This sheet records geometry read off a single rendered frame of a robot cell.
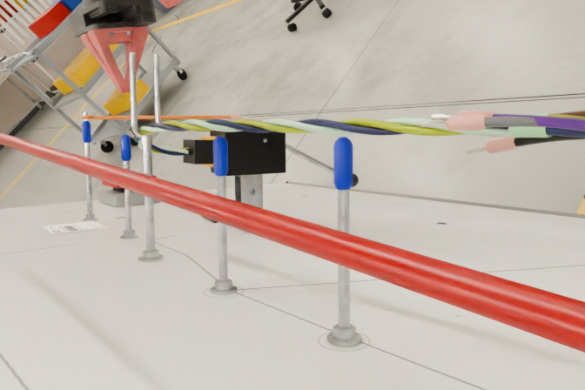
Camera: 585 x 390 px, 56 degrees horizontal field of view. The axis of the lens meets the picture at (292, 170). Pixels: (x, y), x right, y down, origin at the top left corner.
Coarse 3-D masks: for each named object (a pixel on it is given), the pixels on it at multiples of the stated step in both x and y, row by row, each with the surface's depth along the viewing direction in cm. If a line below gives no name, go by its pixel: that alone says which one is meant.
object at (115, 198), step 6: (102, 192) 67; (108, 192) 65; (114, 192) 64; (120, 192) 64; (132, 192) 65; (102, 198) 67; (108, 198) 65; (114, 198) 64; (120, 198) 64; (132, 198) 64; (138, 198) 65; (144, 198) 65; (108, 204) 65; (114, 204) 64; (120, 204) 64; (132, 204) 65; (138, 204) 65; (144, 204) 65
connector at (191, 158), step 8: (184, 144) 47; (192, 144) 45; (200, 144) 45; (208, 144) 46; (192, 152) 45; (200, 152) 45; (208, 152) 46; (184, 160) 47; (192, 160) 45; (200, 160) 45; (208, 160) 46
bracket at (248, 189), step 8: (240, 176) 48; (248, 176) 48; (256, 176) 48; (240, 184) 50; (248, 184) 48; (256, 184) 48; (240, 192) 50; (248, 192) 48; (256, 192) 48; (240, 200) 50; (248, 200) 48; (256, 200) 48; (248, 232) 47
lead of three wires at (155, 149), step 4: (140, 128) 37; (140, 132) 37; (136, 140) 39; (140, 140) 40; (140, 144) 40; (152, 148) 44; (156, 148) 44; (160, 148) 44; (164, 148) 45; (168, 148) 45; (172, 148) 45; (176, 148) 46; (180, 148) 46; (184, 148) 46; (188, 148) 46; (152, 152) 44; (156, 152) 44; (160, 152) 45; (164, 152) 45; (168, 152) 45; (172, 152) 45; (176, 152) 46; (180, 152) 46; (184, 152) 46
